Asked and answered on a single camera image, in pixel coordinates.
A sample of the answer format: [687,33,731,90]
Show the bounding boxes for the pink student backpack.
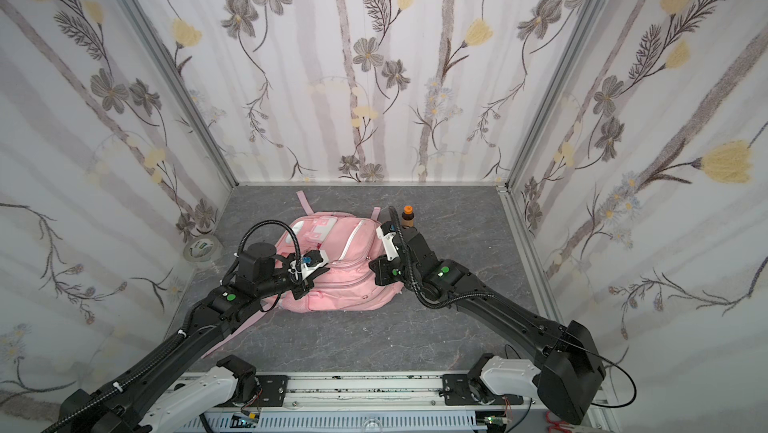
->
[206,191,403,355]

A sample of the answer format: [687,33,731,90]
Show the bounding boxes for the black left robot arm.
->
[46,220,329,432]

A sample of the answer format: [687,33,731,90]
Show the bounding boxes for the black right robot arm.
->
[369,207,617,425]

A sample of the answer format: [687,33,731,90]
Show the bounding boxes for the small brown orange-capped bottle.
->
[401,205,415,228]

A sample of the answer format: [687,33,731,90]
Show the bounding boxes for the clear tape roll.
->
[182,235,223,265]

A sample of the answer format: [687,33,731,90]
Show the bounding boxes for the red scissors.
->
[545,411,571,433]

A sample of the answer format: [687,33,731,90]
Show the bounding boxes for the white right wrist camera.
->
[376,225,399,262]

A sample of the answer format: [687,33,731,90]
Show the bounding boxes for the aluminium mounting rail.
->
[113,371,607,433]

